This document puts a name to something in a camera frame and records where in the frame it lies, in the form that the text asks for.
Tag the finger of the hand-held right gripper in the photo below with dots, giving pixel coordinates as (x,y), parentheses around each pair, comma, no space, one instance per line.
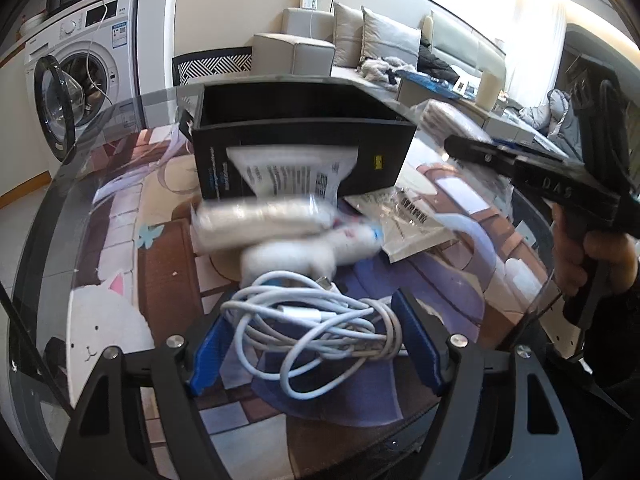
(480,152)
(535,152)

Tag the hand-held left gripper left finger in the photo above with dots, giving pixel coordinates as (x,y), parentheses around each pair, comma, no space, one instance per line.
(207,360)

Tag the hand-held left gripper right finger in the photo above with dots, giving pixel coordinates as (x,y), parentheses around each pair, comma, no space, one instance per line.
(421,342)

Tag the clear barcode packet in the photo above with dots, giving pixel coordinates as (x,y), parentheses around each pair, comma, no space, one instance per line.
(400,215)

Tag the white plush toy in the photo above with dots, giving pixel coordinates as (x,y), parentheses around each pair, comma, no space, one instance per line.
(295,257)

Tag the clear bag of white cloth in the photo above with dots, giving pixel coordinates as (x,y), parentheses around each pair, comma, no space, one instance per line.
(260,220)

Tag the black cardboard box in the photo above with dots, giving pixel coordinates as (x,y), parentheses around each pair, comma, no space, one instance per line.
(300,110)

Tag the white printed pouch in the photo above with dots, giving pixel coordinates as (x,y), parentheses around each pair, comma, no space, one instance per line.
(290,170)

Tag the person's right forearm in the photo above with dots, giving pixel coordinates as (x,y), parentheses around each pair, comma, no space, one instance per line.
(620,345)

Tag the person's right hand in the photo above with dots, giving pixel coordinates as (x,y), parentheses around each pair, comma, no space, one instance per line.
(612,260)

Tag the grey puffer jacket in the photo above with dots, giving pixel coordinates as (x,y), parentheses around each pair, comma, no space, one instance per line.
(555,115)

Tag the white cylindrical cup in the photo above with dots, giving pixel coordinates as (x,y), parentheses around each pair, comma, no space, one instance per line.
(489,87)

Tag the beige coffee table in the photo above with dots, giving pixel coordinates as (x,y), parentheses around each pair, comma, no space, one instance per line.
(425,97)

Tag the blue table mat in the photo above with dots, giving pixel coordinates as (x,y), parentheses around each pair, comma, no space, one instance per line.
(425,80)

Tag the black jacket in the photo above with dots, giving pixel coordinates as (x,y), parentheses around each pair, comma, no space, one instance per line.
(437,62)

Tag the white curtain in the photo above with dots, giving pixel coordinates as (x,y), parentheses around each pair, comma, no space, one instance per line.
(537,45)

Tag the printed cartoon table mat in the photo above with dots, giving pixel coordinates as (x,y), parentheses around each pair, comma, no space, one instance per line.
(165,240)

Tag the grey furry cloth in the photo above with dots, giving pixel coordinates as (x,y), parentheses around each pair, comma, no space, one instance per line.
(382,67)

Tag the wide grey pillow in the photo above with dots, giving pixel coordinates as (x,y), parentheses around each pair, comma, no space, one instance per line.
(390,40)

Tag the narrow grey pillow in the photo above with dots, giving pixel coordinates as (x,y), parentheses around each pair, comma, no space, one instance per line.
(346,35)

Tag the beige sofa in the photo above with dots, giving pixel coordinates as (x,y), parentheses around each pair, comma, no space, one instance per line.
(295,50)

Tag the black white patterned chair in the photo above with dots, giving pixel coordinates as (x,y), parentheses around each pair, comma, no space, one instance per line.
(215,65)

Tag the kitchen counter cabinet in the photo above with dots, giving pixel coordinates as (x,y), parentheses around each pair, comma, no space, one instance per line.
(20,90)

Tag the white washing machine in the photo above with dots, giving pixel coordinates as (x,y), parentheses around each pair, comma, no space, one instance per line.
(100,45)

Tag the white bowl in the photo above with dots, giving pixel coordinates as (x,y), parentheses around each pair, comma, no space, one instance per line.
(32,22)

